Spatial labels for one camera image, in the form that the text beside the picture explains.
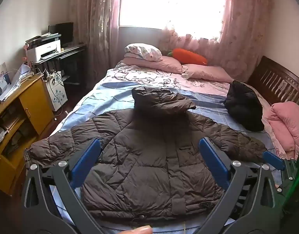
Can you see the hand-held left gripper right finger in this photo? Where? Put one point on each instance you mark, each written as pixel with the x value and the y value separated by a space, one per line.
pixel 213 159

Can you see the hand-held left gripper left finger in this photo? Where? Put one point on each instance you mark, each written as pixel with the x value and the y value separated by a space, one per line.
pixel 87 159

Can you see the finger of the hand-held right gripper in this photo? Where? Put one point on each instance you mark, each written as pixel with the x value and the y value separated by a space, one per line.
pixel 274 160

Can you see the brown puffer jacket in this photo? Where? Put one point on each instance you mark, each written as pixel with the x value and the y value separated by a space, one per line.
pixel 144 165

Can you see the person's left hand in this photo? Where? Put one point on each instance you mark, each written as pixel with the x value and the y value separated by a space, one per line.
pixel 139 230

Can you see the pink folded quilt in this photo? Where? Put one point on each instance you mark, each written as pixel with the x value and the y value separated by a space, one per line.
pixel 283 121

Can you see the black garment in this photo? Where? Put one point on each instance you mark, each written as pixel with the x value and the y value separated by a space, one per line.
pixel 244 104

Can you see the printed bed sheet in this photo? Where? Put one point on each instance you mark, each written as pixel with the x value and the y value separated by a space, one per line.
pixel 110 95

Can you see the white floral small cabinet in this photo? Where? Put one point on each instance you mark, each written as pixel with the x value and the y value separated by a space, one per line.
pixel 56 95

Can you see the yellow wooden cabinet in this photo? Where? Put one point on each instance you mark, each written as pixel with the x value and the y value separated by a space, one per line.
pixel 34 97

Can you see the wooden bed headboard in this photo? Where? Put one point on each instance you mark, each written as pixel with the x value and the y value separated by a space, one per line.
pixel 274 78

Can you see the pile of papers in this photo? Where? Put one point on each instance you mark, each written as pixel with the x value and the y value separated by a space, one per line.
pixel 17 78

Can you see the orange carrot plush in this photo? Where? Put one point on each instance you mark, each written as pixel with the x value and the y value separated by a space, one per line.
pixel 188 54

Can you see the black computer desk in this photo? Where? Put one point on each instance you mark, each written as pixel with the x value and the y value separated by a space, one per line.
pixel 73 50

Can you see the white printer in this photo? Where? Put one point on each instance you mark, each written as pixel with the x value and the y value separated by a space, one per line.
pixel 42 50

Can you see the framed photo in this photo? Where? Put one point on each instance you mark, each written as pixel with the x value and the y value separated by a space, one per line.
pixel 0 75

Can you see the white floral pillow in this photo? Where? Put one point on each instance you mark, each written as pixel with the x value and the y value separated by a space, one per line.
pixel 142 51

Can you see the black monitor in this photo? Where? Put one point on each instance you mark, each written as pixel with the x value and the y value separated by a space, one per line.
pixel 65 33

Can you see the pink flower decoration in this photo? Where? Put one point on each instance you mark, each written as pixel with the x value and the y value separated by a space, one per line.
pixel 26 46

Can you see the pink lace curtain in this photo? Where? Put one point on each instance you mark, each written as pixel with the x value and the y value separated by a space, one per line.
pixel 242 29
pixel 95 29

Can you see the window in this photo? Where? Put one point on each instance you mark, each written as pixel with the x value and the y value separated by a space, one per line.
pixel 174 4

